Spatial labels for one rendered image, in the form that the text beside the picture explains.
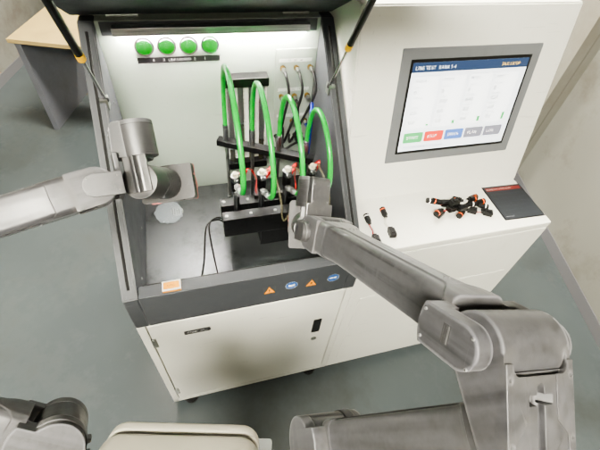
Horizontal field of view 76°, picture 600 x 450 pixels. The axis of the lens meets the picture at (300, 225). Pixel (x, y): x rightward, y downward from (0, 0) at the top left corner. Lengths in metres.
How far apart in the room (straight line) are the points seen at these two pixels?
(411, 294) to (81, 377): 1.90
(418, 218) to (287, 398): 1.09
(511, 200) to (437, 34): 0.66
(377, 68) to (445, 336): 0.92
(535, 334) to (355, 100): 0.92
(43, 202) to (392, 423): 0.54
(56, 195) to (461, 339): 0.55
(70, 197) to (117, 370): 1.56
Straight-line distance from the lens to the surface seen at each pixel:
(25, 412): 0.71
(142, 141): 0.67
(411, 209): 1.37
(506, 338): 0.35
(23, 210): 0.66
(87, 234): 2.66
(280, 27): 1.24
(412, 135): 1.31
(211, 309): 1.24
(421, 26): 1.21
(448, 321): 0.35
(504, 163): 1.61
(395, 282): 0.46
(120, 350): 2.18
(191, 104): 1.35
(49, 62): 3.48
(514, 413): 0.36
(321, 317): 1.48
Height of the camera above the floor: 1.91
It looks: 49 degrees down
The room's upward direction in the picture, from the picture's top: 7 degrees clockwise
